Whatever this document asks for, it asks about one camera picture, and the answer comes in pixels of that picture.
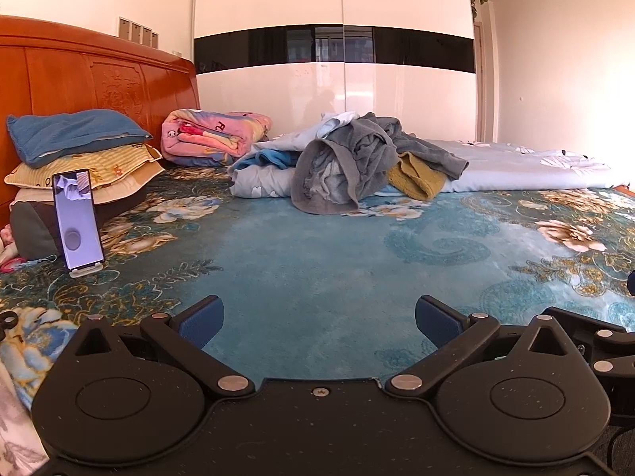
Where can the floral teal bed blanket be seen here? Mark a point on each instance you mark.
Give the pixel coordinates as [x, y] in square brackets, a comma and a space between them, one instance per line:
[307, 267]

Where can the smartphone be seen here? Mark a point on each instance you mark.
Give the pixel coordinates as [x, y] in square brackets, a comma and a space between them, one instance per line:
[77, 218]

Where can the beige pillow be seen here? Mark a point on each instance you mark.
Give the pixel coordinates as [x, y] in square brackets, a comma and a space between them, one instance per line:
[134, 181]

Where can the dark grey cushion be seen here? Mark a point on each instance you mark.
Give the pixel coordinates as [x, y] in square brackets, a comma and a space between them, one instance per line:
[34, 228]

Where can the glossy white wardrobe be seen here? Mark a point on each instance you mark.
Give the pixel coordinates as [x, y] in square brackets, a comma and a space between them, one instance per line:
[397, 99]

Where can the white phone stand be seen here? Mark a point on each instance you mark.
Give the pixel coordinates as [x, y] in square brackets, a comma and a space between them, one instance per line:
[84, 272]

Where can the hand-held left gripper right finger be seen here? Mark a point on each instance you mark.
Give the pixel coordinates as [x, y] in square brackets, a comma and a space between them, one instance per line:
[441, 325]

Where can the wall switch panel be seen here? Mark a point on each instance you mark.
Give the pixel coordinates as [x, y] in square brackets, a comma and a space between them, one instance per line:
[136, 32]

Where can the grey sweatshirt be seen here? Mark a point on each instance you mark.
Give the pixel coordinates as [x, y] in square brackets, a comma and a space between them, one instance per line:
[347, 158]

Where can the blue pillow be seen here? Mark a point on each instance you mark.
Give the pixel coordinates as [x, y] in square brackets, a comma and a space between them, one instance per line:
[74, 131]

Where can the mustard yellow garment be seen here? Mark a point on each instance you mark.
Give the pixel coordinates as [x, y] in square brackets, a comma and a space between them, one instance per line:
[416, 178]

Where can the blue fleece garment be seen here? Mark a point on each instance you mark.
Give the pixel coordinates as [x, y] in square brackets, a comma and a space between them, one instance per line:
[278, 156]

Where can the light blue long-sleeve shirt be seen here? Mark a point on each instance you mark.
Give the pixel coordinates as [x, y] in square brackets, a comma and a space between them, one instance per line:
[337, 121]

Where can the red pink cloth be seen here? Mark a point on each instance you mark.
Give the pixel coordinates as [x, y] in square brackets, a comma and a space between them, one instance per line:
[10, 253]

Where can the folded pink cartoon blanket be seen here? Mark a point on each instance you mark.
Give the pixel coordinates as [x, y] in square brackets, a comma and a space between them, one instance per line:
[213, 134]

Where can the yellow striped pillow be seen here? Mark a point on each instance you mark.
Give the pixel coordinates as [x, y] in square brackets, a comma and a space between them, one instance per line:
[124, 158]

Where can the white grey floral cloth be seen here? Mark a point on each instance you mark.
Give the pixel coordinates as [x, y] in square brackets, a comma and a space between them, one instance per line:
[15, 431]

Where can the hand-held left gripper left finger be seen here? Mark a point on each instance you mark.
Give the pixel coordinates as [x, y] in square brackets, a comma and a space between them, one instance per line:
[201, 325]

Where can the carved wooden headboard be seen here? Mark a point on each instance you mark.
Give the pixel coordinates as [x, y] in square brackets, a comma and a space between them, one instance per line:
[59, 79]

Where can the white door frame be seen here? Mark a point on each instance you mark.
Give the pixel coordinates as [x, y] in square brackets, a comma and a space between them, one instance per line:
[486, 84]

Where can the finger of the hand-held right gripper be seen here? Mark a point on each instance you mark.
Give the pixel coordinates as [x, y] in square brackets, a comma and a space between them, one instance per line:
[631, 283]
[595, 329]

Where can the pale blue flower-print quilt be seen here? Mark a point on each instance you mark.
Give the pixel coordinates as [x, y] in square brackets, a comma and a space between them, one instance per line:
[496, 168]

